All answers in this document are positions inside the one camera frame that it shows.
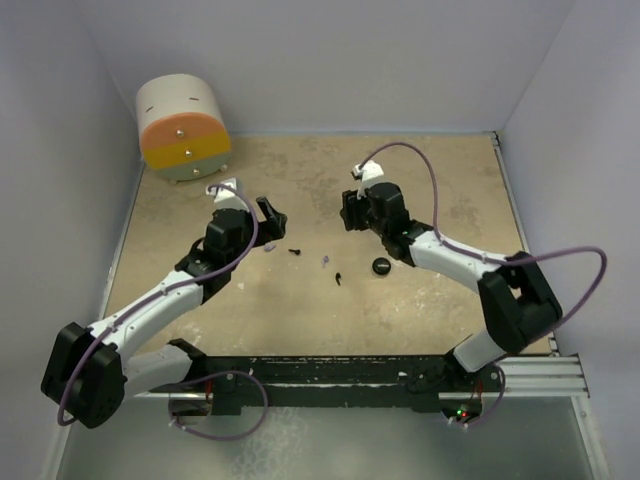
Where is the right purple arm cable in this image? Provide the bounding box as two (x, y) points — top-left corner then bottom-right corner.
(357, 142), (609, 351)

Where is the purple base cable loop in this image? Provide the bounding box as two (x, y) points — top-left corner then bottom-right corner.
(167, 367), (272, 442)

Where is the black earbud charging case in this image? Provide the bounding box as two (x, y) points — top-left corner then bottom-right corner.
(371, 257), (392, 276)

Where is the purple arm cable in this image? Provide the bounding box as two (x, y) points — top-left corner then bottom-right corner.
(357, 142), (609, 351)
(57, 183), (260, 427)

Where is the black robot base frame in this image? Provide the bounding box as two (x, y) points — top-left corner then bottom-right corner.
(160, 339), (506, 420)

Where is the aluminium extrusion rail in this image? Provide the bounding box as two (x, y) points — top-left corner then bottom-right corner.
(499, 355), (589, 398)

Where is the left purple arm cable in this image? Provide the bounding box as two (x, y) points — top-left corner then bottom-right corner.
(57, 183), (260, 427)

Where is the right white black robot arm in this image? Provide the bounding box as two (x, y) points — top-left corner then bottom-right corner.
(340, 182), (563, 391)

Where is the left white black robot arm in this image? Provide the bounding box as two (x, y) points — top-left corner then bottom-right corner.
(41, 196), (288, 428)

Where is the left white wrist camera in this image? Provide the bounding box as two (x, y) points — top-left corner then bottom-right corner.
(205, 177), (246, 209)

